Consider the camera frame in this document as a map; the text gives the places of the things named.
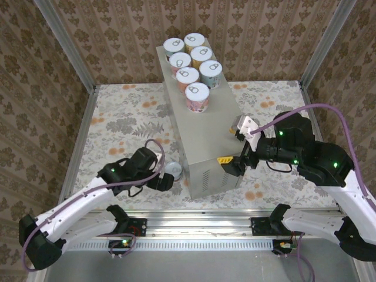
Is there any pink label food can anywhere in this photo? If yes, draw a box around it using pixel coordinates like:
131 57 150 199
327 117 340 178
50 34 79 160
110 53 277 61
175 66 200 93
164 161 183 182
184 82 211 113
169 52 192 74

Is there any brown can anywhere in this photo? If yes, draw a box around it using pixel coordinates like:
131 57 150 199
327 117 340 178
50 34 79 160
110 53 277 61
199 60 224 89

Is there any yellow pineapple food can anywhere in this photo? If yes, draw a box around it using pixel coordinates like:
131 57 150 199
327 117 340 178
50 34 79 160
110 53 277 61
190 46 214 68
184 33 206 51

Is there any teal label food can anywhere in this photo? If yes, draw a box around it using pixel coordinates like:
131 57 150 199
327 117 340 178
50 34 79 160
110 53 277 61
163 38 186 59

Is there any grey metal box counter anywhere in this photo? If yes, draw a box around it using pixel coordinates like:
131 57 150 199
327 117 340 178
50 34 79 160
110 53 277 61
155 38 259 201

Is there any floral patterned table cover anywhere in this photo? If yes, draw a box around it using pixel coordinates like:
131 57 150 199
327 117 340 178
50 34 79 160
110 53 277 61
63 80 341 211

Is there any small controller board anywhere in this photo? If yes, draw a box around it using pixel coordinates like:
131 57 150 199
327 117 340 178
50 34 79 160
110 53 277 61
108 239 132 256
271 239 296 256

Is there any grey metal lower panel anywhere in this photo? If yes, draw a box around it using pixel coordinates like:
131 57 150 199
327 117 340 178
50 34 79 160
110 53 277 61
43 251 358 282

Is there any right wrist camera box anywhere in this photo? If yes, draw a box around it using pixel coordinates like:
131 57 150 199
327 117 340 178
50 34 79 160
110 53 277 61
230 115 263 153

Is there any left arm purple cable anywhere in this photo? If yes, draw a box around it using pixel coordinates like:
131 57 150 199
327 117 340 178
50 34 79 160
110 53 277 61
22 138 165 271

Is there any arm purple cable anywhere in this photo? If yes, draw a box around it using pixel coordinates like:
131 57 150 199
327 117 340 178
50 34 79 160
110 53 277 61
249 103 376 282
22 138 165 271

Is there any aluminium side frame rail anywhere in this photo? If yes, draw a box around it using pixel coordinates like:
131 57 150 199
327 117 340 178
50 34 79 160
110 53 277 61
298 82 327 146
58 86 99 206

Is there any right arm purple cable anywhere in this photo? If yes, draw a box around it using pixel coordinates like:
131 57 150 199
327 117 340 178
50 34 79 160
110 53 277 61
249 103 376 282

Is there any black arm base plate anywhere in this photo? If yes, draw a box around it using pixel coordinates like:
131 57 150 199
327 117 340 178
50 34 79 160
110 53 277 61
250 216 283 237
101 217 147 237

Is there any long aluminium mounting rail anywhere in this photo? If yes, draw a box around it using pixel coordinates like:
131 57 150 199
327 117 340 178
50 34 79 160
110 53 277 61
88 209 344 239

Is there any white slotted cable duct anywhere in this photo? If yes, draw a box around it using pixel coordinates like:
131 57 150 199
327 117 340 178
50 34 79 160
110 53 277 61
63 238 347 253

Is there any aluminium corner post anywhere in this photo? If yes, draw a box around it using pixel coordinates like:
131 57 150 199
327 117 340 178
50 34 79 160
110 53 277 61
298 0 358 88
32 0 98 93

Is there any aluminium lower frame rail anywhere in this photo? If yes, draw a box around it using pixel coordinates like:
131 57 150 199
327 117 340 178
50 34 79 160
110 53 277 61
28 268 48 282
352 260 372 282

